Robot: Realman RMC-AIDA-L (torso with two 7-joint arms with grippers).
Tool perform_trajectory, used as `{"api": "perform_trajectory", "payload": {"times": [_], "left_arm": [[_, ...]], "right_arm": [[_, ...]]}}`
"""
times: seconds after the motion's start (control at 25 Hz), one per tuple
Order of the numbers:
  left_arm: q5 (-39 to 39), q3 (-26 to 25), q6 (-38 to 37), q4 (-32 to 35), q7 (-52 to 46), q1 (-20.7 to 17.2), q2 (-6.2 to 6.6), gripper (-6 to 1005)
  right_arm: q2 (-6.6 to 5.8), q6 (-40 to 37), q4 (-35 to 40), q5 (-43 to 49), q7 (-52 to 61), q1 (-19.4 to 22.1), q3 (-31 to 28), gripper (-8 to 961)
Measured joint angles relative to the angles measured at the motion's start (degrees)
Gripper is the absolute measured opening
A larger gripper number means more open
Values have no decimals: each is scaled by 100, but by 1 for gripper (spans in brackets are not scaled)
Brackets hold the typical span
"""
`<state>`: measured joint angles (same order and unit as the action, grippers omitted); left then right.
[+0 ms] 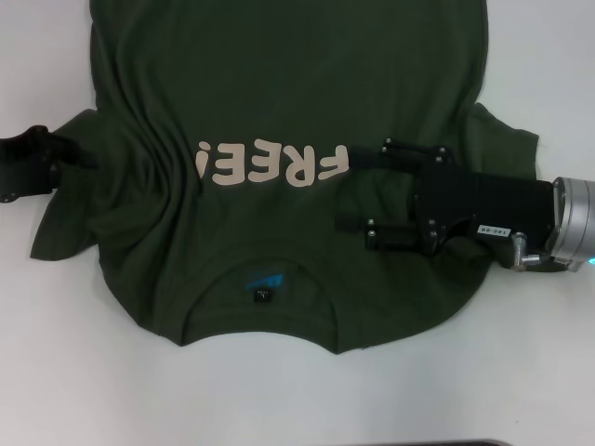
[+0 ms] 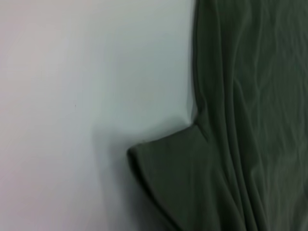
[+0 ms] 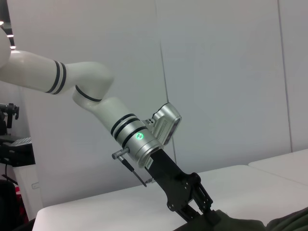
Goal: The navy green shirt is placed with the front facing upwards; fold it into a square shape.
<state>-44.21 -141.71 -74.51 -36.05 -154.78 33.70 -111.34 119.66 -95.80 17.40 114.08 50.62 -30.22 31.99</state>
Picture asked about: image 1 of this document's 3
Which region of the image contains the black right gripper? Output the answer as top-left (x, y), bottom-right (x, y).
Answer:
top-left (336, 137), bottom-right (559, 269)

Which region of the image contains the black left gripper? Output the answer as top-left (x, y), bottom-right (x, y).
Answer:
top-left (0, 125), bottom-right (99, 204)

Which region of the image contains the dark green FREE T-shirt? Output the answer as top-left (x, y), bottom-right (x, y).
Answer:
top-left (28, 0), bottom-right (541, 360)

